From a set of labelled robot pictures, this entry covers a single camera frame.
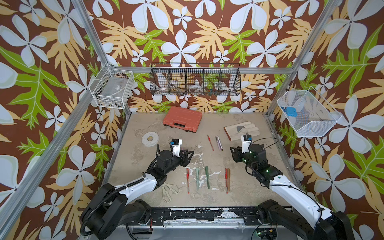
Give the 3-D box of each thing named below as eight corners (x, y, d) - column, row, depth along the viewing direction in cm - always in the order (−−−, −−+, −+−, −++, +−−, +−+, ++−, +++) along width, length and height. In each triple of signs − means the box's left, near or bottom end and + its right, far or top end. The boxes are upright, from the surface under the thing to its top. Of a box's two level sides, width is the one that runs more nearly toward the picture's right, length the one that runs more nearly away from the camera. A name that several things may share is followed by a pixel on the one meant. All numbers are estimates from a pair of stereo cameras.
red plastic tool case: (162, 126, 114) (161, 121, 110) (173, 108, 127) (172, 102, 123) (196, 135, 109) (196, 130, 105) (204, 115, 122) (204, 110, 117)
